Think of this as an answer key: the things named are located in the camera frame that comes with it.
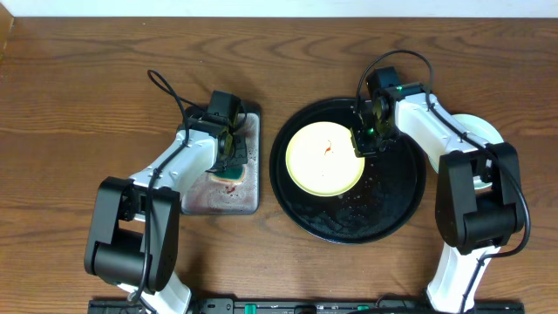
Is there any rectangular black soapy tray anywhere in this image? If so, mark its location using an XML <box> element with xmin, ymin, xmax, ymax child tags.
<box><xmin>182</xmin><ymin>102</ymin><xmax>261</xmax><ymax>215</ymax></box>

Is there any light green plate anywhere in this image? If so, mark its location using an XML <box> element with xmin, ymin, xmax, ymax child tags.
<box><xmin>428</xmin><ymin>113</ymin><xmax>504</xmax><ymax>190</ymax></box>

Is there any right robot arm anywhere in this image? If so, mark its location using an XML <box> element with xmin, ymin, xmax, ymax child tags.
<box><xmin>352</xmin><ymin>84</ymin><xmax>532</xmax><ymax>313</ymax></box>

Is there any round black tray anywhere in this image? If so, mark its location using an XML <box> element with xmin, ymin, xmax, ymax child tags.
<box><xmin>269</xmin><ymin>98</ymin><xmax>426</xmax><ymax>244</ymax></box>

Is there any yellow plate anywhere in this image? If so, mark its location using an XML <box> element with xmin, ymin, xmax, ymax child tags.
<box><xmin>285</xmin><ymin>121</ymin><xmax>365</xmax><ymax>197</ymax></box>

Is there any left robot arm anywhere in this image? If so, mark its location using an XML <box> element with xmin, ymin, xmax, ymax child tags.
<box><xmin>84</xmin><ymin>129</ymin><xmax>247</xmax><ymax>313</ymax></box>

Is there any green scrub sponge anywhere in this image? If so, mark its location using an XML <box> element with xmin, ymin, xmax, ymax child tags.
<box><xmin>213</xmin><ymin>165</ymin><xmax>245</xmax><ymax>181</ymax></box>

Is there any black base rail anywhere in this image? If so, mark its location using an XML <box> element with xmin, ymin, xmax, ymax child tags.
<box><xmin>87</xmin><ymin>297</ymin><xmax>526</xmax><ymax>314</ymax></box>

